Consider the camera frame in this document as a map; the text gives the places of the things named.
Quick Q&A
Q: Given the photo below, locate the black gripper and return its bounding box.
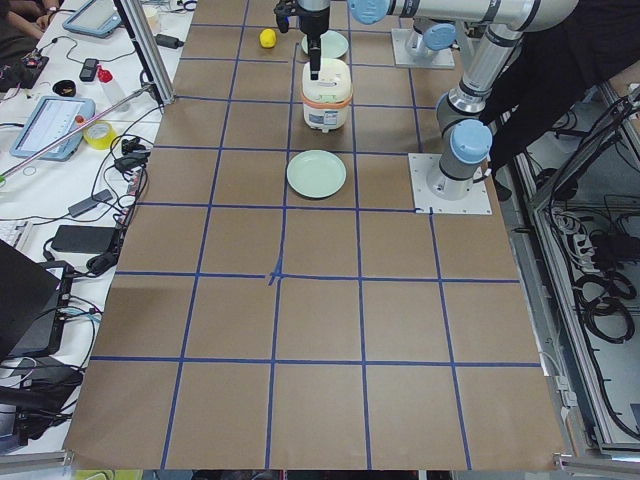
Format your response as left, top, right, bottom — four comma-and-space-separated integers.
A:
273, 0, 298, 33
298, 0, 330, 81

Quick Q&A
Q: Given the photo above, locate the white rice cooker orange handle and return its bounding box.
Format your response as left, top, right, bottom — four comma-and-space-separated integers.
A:
301, 58, 353, 133

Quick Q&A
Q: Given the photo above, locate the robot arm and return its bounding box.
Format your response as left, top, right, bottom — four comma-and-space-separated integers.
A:
348, 1, 577, 198
274, 1, 456, 81

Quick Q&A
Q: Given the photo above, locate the green plate near arm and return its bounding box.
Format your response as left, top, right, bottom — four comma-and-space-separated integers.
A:
286, 150, 347, 199
321, 30, 349, 59

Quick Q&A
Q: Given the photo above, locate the yellow toy potato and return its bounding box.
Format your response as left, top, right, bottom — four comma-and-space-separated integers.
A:
259, 28, 277, 49

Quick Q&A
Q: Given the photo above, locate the blue tablet far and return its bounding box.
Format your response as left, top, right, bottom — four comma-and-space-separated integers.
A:
63, 0, 121, 38

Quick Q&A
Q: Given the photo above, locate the blue tablet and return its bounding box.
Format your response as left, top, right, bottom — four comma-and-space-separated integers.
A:
10, 96, 95, 158
63, 0, 121, 38

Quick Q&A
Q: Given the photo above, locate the plastic bottle red cap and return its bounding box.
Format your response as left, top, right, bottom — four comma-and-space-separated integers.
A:
97, 64, 126, 106

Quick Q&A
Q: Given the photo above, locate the yellow tape roll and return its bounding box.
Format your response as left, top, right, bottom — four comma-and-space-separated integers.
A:
82, 120, 117, 151

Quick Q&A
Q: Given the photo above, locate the blue tablet near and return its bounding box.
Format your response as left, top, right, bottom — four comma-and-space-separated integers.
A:
10, 96, 95, 158

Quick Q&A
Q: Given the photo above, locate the black power adapter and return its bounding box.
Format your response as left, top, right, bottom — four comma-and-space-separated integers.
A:
51, 225, 117, 254

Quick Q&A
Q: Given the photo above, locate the black laptop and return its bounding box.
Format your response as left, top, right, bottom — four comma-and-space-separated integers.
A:
1, 242, 72, 360

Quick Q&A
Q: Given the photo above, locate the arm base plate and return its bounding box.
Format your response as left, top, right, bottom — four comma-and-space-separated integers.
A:
408, 153, 492, 215
391, 24, 456, 69

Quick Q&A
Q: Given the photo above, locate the aluminium frame post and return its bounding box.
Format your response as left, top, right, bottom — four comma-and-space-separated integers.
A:
114, 0, 175, 105

